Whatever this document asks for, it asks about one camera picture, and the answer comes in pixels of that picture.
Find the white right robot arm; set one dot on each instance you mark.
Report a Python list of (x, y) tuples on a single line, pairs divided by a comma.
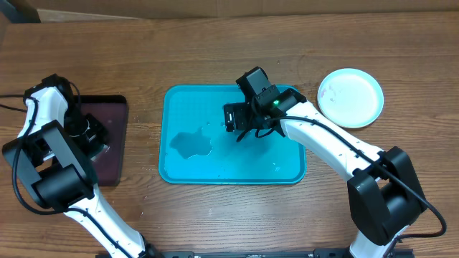
[(385, 195)]

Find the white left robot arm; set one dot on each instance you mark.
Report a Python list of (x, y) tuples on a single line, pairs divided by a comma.
[(52, 171)]

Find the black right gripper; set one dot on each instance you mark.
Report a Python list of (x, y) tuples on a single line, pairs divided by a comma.
[(241, 110)]

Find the light blue plate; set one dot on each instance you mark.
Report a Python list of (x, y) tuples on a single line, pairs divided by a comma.
[(350, 98)]

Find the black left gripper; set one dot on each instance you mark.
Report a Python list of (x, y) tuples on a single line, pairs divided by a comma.
[(98, 131)]

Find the blue plastic tray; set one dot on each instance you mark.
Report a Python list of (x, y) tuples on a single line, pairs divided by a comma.
[(196, 148)]

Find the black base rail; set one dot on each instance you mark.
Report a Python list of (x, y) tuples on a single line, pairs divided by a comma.
[(316, 253)]

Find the black tray of brown water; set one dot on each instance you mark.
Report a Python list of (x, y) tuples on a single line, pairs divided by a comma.
[(112, 112)]

